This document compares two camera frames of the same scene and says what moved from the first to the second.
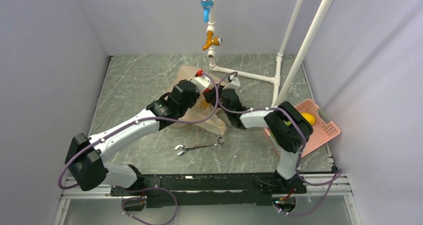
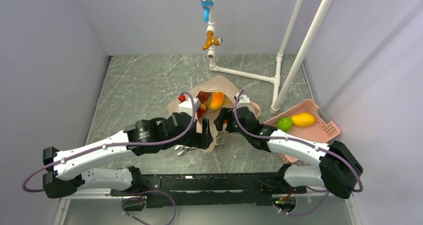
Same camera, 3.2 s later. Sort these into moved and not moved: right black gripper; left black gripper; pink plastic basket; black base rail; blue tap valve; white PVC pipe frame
Moved: right black gripper; left black gripper
Not moved: white PVC pipe frame; blue tap valve; pink plastic basket; black base rail
